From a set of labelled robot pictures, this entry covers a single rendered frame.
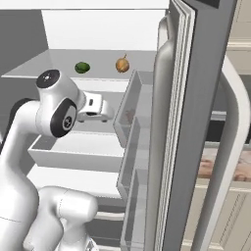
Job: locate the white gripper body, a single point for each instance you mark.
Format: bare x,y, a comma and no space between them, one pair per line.
98,113

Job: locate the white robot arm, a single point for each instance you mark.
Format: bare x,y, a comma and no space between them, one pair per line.
19,170

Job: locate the white fridge body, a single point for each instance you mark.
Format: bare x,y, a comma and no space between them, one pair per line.
81,98

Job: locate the white fridge drawer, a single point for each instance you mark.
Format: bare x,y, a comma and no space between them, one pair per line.
78,150

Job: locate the green avocado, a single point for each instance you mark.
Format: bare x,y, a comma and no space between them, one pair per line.
82,67

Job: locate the grey fridge shelf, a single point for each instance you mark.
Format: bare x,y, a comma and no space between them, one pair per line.
81,63

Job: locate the brown onion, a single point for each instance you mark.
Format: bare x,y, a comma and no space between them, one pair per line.
122,65

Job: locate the grey fridge door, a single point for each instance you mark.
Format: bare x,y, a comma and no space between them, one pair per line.
189,130

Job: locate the clear door bin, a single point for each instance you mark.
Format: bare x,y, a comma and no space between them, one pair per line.
132,215
134,108
132,163

